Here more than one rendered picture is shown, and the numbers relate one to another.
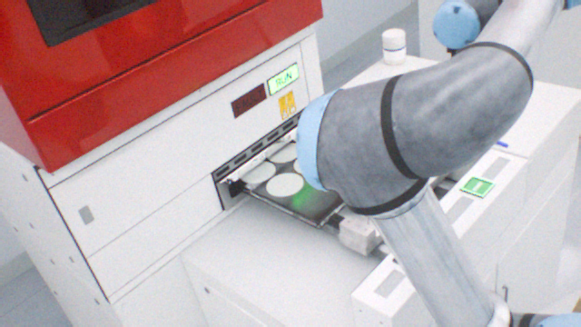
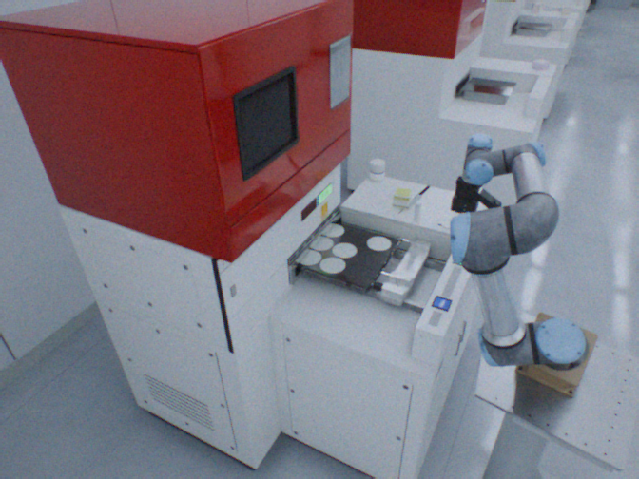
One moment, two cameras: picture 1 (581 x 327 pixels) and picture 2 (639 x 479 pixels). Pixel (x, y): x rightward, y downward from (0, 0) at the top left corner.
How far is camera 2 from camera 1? 0.68 m
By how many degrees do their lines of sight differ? 17
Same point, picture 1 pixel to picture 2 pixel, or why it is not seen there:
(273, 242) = (332, 303)
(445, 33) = (474, 177)
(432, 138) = (532, 237)
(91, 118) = (253, 225)
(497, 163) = not seen: hidden behind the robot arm
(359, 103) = (492, 220)
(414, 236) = (499, 284)
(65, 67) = (247, 194)
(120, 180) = (249, 266)
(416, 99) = (524, 219)
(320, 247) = (364, 304)
